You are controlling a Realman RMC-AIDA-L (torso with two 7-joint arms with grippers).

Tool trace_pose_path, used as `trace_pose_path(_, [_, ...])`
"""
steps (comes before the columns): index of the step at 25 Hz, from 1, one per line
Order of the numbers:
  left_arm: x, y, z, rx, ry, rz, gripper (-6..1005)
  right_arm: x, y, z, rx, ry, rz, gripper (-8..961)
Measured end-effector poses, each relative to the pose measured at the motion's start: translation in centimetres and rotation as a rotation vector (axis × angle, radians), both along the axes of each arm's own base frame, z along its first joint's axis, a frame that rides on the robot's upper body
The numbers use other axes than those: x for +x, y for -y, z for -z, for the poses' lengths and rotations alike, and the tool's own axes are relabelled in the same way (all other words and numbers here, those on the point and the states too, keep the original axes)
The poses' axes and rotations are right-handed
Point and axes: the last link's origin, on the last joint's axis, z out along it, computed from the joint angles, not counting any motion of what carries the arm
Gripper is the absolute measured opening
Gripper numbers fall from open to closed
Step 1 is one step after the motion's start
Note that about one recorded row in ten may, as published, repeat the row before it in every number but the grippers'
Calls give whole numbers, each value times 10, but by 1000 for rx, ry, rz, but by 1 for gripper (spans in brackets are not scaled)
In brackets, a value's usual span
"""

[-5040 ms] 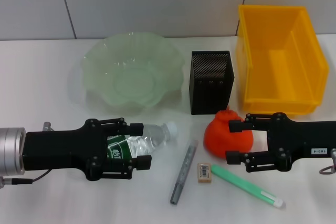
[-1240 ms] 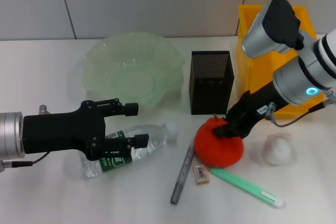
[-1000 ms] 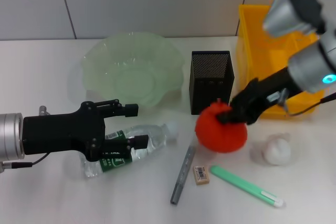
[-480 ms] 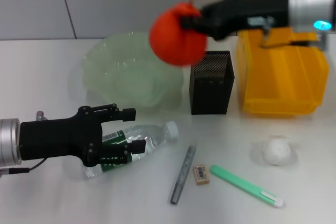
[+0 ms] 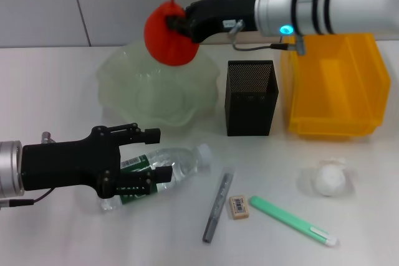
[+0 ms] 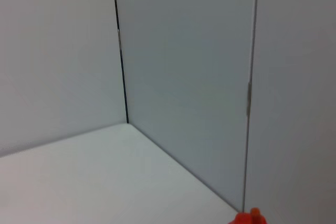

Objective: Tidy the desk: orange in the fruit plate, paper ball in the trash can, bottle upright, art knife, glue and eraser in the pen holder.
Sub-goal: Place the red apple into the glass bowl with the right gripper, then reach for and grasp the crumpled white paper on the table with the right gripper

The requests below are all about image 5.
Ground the pale green wavy glass bowl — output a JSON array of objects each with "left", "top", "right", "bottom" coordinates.
[{"left": 95, "top": 37, "right": 221, "bottom": 136}]

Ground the grey glitter pen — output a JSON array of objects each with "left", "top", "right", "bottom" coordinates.
[{"left": 201, "top": 167, "right": 237, "bottom": 244}]

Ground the yellow plastic storage bin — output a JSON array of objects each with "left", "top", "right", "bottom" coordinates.
[{"left": 280, "top": 32, "right": 392, "bottom": 138}]

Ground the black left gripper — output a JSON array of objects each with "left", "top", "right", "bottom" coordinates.
[{"left": 21, "top": 122, "right": 173, "bottom": 200}]

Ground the black mesh pen holder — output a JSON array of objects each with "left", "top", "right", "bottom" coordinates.
[{"left": 223, "top": 59, "right": 279, "bottom": 138}]

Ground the right arm gripper cable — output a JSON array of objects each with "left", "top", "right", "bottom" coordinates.
[{"left": 229, "top": 19, "right": 308, "bottom": 57}]

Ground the orange toy fruit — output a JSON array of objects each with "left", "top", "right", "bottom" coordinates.
[{"left": 143, "top": 0, "right": 200, "bottom": 67}]

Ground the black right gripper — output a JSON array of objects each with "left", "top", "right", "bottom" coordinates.
[{"left": 165, "top": 0, "right": 259, "bottom": 44}]

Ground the left arm gripper cable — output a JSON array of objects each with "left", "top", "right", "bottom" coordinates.
[{"left": 0, "top": 131, "right": 55, "bottom": 208}]

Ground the clear green-label water bottle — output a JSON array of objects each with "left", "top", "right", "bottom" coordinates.
[{"left": 99, "top": 143, "right": 213, "bottom": 214}]

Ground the white paper ball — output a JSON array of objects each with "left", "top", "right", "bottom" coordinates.
[{"left": 314, "top": 157, "right": 347, "bottom": 197}]

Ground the beige eraser with barcode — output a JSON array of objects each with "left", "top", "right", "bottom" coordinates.
[{"left": 229, "top": 195, "right": 250, "bottom": 220}]

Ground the arm gripper cable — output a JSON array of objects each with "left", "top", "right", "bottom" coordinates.
[
  {"left": 229, "top": 19, "right": 308, "bottom": 57},
  {"left": 0, "top": 131, "right": 55, "bottom": 208}
]

